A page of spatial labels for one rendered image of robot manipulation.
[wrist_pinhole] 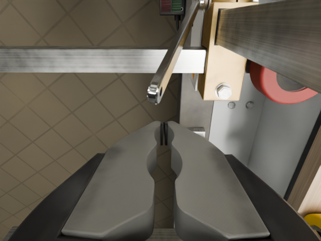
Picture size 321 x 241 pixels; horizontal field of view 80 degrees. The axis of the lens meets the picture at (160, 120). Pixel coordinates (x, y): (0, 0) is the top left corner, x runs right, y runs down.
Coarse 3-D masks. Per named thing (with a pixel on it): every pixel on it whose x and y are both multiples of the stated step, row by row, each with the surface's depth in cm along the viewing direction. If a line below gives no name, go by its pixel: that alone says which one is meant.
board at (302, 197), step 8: (320, 128) 27; (320, 136) 27; (312, 144) 29; (320, 144) 27; (312, 152) 29; (320, 152) 27; (312, 160) 29; (320, 160) 27; (304, 168) 30; (312, 168) 29; (320, 168) 28; (304, 176) 30; (312, 176) 29; (320, 176) 28; (296, 184) 32; (304, 184) 30; (312, 184) 29; (320, 184) 29; (296, 192) 32; (304, 192) 30; (312, 192) 30; (320, 192) 30; (288, 200) 34; (296, 200) 32; (304, 200) 31; (312, 200) 31; (320, 200) 31; (296, 208) 32; (304, 208) 32; (312, 208) 32; (320, 208) 31; (304, 216) 32
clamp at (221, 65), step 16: (224, 0) 21; (240, 0) 21; (256, 0) 22; (208, 16) 23; (208, 32) 23; (208, 48) 23; (224, 48) 23; (208, 64) 24; (224, 64) 24; (240, 64) 24; (208, 80) 25; (224, 80) 25; (240, 80) 25; (208, 96) 26
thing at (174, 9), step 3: (174, 0) 35; (177, 0) 35; (180, 0) 35; (174, 3) 35; (177, 3) 35; (180, 3) 35; (174, 6) 36; (177, 6) 36; (180, 6) 36; (174, 9) 36; (177, 9) 36; (180, 9) 36
